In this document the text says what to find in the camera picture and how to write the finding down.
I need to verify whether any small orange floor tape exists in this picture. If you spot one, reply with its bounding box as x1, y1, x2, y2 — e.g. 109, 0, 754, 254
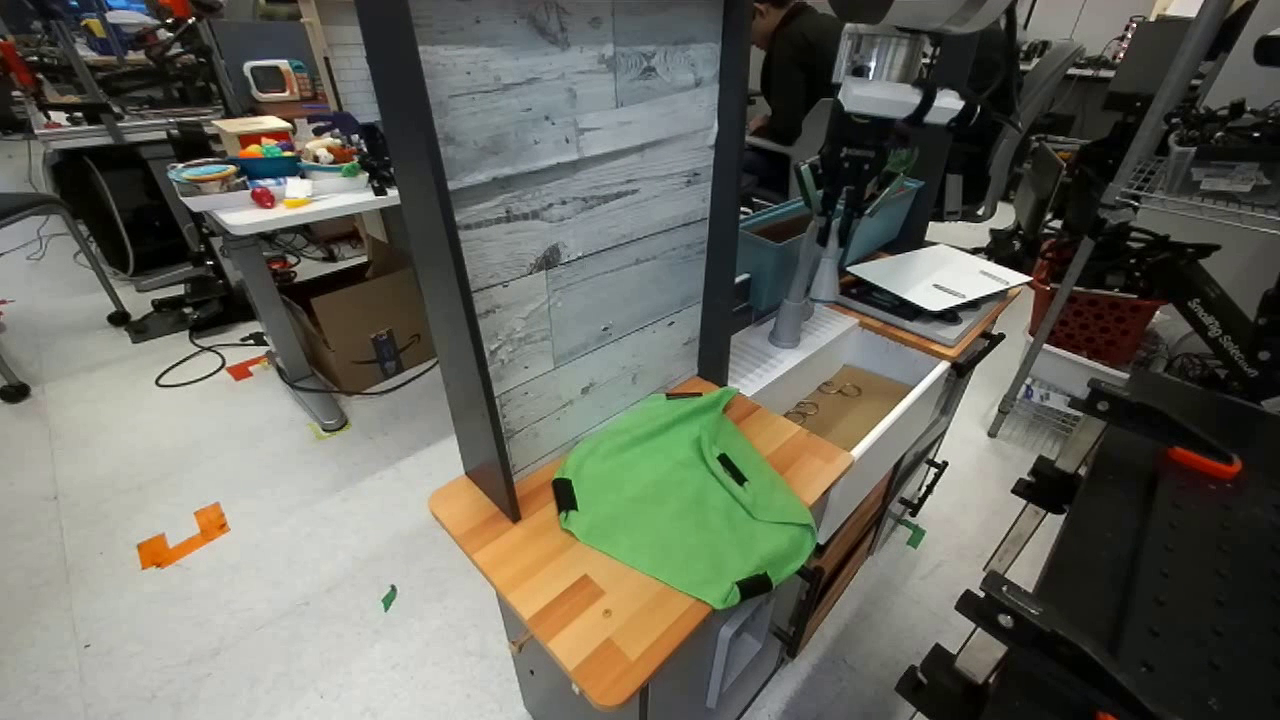
225, 348, 281, 386

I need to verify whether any grey wood plank back panel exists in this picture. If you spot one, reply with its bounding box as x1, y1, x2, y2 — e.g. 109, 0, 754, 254
315, 0, 734, 481

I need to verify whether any white toy monitor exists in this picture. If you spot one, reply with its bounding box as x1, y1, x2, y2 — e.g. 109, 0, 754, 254
241, 57, 315, 108

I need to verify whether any orange handle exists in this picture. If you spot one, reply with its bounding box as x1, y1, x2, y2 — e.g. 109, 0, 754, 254
1161, 441, 1249, 486

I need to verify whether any black perforated equipment cart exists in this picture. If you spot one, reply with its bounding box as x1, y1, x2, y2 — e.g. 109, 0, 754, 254
894, 363, 1280, 720

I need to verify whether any orange floor tape bracket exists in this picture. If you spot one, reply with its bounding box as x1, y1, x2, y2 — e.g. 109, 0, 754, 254
132, 498, 236, 574

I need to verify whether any open wooden drawer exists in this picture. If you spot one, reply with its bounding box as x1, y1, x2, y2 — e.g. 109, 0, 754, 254
726, 298, 962, 544

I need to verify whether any small blue plastic bin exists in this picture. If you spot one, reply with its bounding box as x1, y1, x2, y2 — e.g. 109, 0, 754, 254
839, 174, 927, 263

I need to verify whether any grey toy kitchen cabinet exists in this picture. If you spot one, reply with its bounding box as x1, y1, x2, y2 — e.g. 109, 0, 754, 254
496, 337, 1006, 720

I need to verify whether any white chair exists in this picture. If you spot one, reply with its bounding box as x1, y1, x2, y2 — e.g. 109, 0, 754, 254
743, 90, 839, 204

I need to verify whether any black post beside blue bins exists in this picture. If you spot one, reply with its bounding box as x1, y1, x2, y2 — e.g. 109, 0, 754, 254
906, 120, 989, 250

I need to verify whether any wooden kitchen countertop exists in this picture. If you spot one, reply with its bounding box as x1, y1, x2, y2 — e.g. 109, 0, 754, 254
430, 377, 856, 713

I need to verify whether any thin black upright post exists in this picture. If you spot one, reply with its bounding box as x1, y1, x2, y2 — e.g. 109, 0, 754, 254
694, 0, 757, 392

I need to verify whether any black floor cable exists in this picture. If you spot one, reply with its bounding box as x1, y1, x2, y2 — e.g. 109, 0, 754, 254
149, 331, 273, 394

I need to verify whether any green cloth with black tabs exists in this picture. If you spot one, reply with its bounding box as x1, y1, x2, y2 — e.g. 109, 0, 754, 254
549, 385, 821, 610

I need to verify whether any black cabinet handle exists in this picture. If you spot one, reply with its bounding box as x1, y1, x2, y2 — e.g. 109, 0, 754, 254
894, 453, 958, 522

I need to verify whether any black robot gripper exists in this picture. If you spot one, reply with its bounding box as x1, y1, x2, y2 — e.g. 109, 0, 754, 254
808, 120, 927, 308

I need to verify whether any red plastic basket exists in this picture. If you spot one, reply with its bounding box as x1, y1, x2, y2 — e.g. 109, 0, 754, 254
1024, 247, 1164, 371

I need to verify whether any wooden stove counter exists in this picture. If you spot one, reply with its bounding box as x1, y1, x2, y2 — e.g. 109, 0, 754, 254
811, 270, 1020, 363

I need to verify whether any wide black slanted post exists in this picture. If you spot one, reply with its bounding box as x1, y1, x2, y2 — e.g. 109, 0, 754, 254
347, 0, 524, 522

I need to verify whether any large blue plastic bin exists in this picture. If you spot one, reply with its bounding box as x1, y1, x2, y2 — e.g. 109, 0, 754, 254
737, 194, 821, 321

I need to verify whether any wooden toy box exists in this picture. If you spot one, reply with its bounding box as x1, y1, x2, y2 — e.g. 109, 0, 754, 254
207, 110, 302, 160

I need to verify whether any brown cardboard box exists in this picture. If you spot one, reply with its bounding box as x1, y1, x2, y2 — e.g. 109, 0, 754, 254
284, 263, 440, 401

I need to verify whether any seated person in black shirt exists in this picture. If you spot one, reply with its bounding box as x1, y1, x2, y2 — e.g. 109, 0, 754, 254
739, 0, 848, 199

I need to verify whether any white table with grey leg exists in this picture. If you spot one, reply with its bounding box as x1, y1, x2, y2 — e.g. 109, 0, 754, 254
178, 169, 404, 441

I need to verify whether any colourful toy bowl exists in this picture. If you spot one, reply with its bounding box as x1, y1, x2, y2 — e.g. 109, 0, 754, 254
233, 137, 303, 185

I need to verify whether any grey metal stand pole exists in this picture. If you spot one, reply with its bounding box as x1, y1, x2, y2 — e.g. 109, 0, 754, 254
984, 0, 1239, 442

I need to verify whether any black robot stand frame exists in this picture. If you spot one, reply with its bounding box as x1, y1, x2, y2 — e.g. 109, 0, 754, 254
989, 88, 1280, 407

